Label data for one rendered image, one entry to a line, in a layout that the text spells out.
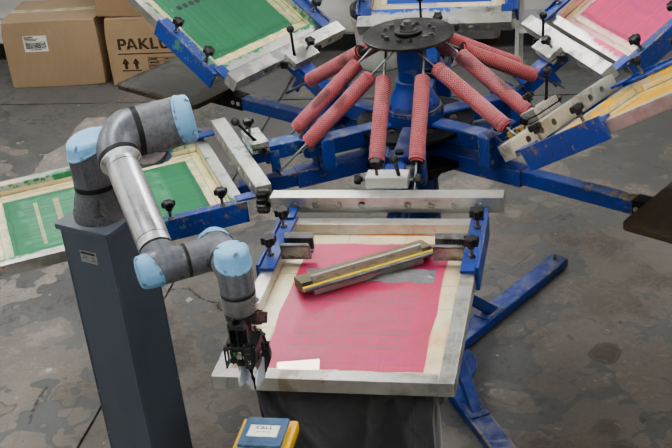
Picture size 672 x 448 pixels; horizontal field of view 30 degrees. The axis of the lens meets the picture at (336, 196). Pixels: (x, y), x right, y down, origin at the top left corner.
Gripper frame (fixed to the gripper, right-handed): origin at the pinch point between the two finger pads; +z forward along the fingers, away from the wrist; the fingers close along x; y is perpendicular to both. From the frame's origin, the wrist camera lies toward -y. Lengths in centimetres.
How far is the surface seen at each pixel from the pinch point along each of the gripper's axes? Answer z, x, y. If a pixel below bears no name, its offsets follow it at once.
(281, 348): 14.8, -4.3, -34.5
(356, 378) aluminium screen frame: 11.3, 18.1, -18.2
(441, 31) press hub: -21, 23, -162
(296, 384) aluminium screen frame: 12.9, 3.7, -17.2
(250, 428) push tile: 13.3, -3.3, -0.7
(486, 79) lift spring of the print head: -8, 37, -152
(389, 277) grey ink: 14, 18, -68
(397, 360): 14.9, 25.6, -30.8
